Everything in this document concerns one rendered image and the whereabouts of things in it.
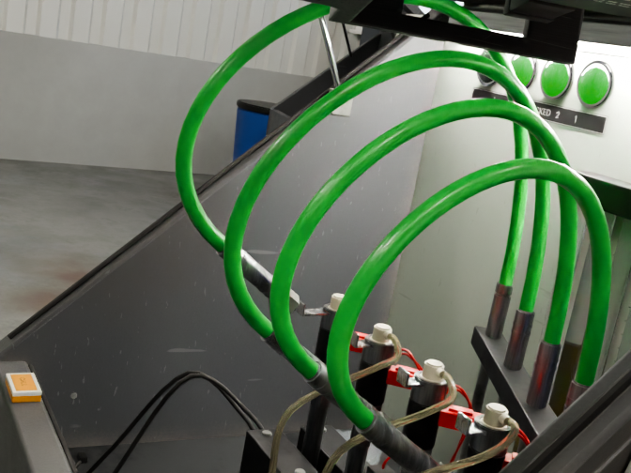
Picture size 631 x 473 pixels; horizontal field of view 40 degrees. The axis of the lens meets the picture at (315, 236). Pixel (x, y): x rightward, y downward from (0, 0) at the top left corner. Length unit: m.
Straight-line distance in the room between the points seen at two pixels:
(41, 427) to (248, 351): 0.35
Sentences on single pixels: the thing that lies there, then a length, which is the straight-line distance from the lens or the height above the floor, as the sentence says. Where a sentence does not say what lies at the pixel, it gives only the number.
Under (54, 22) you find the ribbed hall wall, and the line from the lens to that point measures 7.37.
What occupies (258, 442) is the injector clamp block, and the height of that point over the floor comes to 0.98.
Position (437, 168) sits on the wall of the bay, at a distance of 1.19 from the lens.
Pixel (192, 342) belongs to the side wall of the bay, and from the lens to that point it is 1.15.
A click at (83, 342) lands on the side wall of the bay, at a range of 1.10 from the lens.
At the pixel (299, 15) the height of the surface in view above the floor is 1.39.
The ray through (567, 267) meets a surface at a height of 1.23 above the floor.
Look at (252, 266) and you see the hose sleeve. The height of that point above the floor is 1.17.
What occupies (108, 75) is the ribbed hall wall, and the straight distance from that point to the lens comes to 7.51.
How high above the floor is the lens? 1.38
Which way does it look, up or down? 13 degrees down
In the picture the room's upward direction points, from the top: 10 degrees clockwise
